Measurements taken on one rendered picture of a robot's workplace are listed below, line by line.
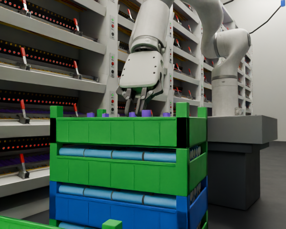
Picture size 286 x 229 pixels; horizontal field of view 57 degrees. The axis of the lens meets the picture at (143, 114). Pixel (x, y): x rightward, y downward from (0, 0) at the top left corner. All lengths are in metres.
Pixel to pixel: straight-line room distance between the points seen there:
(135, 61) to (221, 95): 0.68
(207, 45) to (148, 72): 0.72
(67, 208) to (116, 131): 0.20
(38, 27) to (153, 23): 0.57
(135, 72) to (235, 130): 0.59
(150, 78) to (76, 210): 0.33
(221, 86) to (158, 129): 0.83
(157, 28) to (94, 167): 0.38
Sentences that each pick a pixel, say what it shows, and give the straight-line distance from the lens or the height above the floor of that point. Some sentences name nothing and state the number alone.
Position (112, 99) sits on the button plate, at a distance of 1.41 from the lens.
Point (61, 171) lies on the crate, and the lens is 0.59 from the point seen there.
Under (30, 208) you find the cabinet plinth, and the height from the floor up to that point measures 0.03.
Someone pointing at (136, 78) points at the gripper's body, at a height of 0.47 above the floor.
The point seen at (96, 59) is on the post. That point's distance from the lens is 1.45.
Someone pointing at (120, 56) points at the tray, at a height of 0.73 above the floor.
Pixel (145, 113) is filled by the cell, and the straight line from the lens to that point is 0.51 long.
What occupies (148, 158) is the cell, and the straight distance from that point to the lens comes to 0.49.
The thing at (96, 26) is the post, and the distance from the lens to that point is 1.50.
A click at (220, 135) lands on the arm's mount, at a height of 0.31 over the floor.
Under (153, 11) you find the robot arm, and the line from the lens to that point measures 0.74.
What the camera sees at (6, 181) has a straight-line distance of 1.06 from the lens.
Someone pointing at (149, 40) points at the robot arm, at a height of 0.56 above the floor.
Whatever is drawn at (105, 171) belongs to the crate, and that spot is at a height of 0.27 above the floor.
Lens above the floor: 0.37
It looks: 1 degrees up
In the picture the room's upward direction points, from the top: straight up
